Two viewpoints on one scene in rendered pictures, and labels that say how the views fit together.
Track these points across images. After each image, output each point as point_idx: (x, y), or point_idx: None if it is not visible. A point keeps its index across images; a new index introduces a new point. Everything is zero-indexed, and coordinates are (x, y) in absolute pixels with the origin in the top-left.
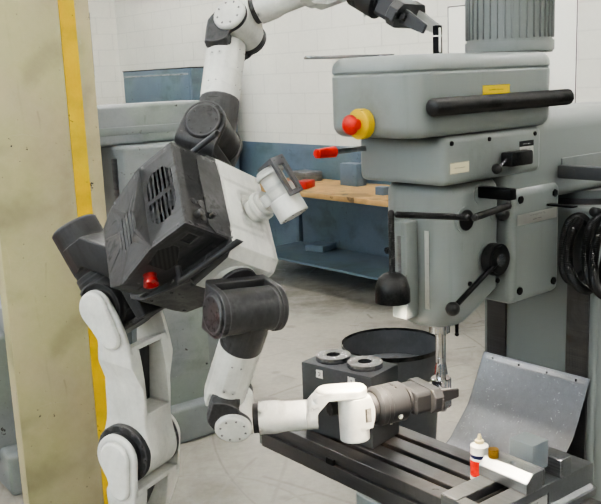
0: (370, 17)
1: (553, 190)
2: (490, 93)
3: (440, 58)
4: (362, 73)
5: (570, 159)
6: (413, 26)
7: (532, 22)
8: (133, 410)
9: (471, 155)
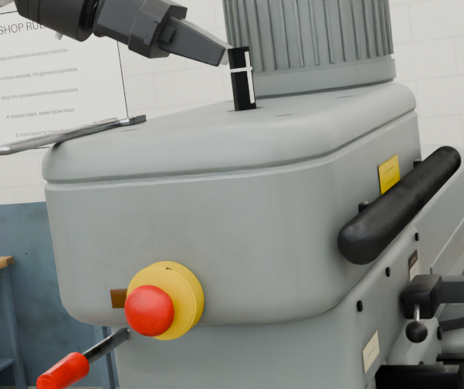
0: (78, 39)
1: (438, 329)
2: (385, 180)
3: (333, 122)
4: (149, 176)
5: (436, 265)
6: (194, 52)
7: (373, 30)
8: None
9: (377, 316)
